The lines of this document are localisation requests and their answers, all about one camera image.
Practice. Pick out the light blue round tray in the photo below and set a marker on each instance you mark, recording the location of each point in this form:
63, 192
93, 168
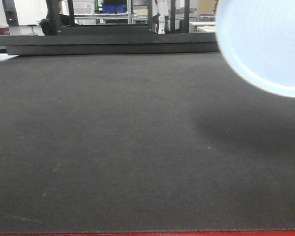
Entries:
257, 40

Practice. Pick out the blue bins on far shelf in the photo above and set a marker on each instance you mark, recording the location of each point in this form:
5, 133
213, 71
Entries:
113, 9

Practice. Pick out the black fabric table mat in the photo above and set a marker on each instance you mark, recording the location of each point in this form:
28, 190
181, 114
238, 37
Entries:
142, 143

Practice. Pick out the white background desk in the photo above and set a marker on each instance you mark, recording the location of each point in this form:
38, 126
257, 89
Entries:
202, 27

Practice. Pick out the black office chair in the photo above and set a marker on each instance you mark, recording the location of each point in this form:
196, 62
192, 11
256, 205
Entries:
45, 26

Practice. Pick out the red box on left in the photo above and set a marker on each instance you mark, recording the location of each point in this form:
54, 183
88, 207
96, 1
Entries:
4, 31

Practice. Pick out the black metal frame rail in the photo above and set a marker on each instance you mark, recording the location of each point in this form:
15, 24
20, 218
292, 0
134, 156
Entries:
26, 45

